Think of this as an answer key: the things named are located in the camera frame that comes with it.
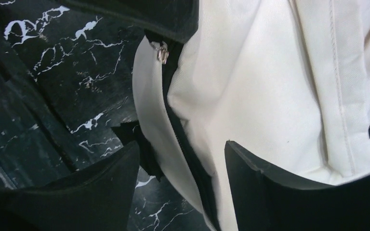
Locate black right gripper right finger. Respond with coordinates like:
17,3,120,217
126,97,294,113
225,141,370,231

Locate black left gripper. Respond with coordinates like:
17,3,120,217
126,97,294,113
57,0,199,43

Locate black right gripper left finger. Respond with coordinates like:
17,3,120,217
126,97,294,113
0,142,139,231

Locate beige student backpack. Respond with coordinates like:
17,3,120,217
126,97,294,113
113,0,370,231

